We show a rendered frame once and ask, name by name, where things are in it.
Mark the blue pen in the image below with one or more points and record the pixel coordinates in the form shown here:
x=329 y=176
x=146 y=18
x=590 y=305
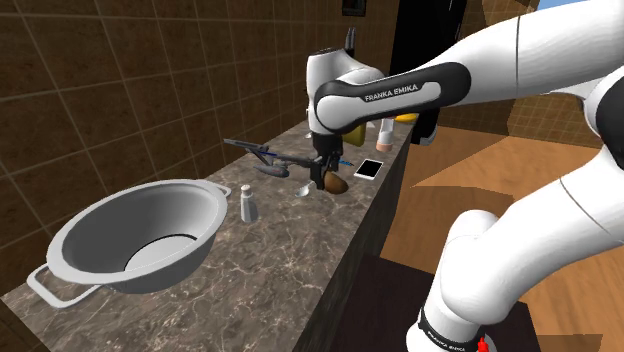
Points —
x=266 y=153

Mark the grey spaceship model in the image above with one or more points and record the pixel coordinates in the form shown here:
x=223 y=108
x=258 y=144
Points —
x=275 y=168

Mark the silver spoon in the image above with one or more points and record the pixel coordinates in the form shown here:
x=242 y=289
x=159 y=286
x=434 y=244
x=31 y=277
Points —
x=303 y=190

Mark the grey salt shaker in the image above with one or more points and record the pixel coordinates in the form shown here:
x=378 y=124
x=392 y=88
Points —
x=248 y=207

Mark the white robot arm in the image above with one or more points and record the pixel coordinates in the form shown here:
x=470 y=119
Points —
x=536 y=58

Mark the black tall cabinet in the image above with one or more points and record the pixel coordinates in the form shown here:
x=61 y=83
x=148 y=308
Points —
x=424 y=29

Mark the yellow bowl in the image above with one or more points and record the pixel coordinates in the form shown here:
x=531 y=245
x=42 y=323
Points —
x=406 y=117

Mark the yellow container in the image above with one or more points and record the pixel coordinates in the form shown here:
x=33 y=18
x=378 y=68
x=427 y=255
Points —
x=357 y=136

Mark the dark wall picture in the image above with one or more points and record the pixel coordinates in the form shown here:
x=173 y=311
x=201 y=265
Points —
x=353 y=7

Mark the white smartphone with black screen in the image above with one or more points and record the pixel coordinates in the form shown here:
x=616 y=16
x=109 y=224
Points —
x=368 y=168

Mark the dark robot stand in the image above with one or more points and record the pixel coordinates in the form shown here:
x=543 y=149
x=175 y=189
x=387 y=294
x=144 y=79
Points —
x=375 y=312

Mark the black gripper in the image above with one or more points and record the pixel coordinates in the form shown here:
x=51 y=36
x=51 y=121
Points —
x=325 y=146

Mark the white and pink bottle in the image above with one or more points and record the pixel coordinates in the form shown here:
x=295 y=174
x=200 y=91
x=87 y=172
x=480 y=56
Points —
x=385 y=139

